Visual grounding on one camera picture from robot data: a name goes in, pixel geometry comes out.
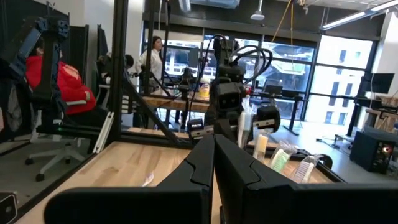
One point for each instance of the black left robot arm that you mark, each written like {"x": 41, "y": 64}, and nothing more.
{"x": 228, "y": 73}

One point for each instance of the white pendant lamp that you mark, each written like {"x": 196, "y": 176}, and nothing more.
{"x": 257, "y": 15}

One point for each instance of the ceiling light strip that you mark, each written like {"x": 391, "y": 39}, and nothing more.
{"x": 351, "y": 18}

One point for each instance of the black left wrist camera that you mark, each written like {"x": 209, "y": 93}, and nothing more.
{"x": 230, "y": 98}

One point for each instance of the small yellow container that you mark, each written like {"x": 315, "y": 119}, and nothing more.
{"x": 204, "y": 90}

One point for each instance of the black blue robot arm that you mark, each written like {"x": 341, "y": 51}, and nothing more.
{"x": 49, "y": 77}

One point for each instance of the white office chair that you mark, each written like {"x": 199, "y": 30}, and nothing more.
{"x": 59, "y": 154}

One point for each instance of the black computer tower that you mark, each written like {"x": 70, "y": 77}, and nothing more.
{"x": 370, "y": 152}

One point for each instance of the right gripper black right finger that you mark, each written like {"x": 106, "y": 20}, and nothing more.
{"x": 311, "y": 205}

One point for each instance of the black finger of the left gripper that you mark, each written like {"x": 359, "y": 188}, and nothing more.
{"x": 221, "y": 128}
{"x": 232, "y": 130}

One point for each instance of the blue toothbrush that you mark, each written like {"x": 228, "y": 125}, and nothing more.
{"x": 148, "y": 180}

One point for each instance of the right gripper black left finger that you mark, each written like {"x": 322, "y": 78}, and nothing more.
{"x": 140, "y": 205}

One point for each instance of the silver aluminium extrusion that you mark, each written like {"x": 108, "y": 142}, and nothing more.
{"x": 104, "y": 132}

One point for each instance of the green toothbrush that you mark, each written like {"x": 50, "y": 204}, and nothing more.
{"x": 281, "y": 158}
{"x": 304, "y": 169}

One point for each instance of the person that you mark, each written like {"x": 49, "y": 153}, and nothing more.
{"x": 129, "y": 61}
{"x": 71, "y": 84}
{"x": 154, "y": 62}

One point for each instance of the small black camera box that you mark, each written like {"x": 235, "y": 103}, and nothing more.
{"x": 7, "y": 208}

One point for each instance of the wooden desk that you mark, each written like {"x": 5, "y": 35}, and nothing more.
{"x": 174, "y": 104}

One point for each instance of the small black robot arm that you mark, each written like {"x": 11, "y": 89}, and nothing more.
{"x": 186, "y": 77}

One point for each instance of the black monitor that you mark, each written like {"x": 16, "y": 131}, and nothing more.
{"x": 379, "y": 83}

